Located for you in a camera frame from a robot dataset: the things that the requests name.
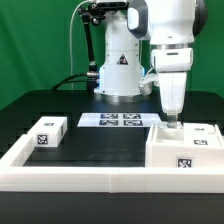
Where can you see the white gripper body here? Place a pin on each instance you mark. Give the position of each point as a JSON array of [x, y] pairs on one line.
[[172, 66]]

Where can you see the white cabinet body box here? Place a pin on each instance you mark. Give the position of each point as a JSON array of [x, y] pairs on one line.
[[166, 148]]

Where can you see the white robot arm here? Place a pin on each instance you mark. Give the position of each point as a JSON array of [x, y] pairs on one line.
[[147, 41]]

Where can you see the white cabinet top block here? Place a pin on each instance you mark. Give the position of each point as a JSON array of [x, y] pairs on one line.
[[48, 131]]

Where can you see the white marker base sheet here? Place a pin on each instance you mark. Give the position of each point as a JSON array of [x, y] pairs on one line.
[[118, 119]]

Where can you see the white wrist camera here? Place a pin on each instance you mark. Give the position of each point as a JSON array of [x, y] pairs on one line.
[[148, 81]]

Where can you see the white U-shaped fence frame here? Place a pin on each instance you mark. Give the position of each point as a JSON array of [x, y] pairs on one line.
[[16, 176]]

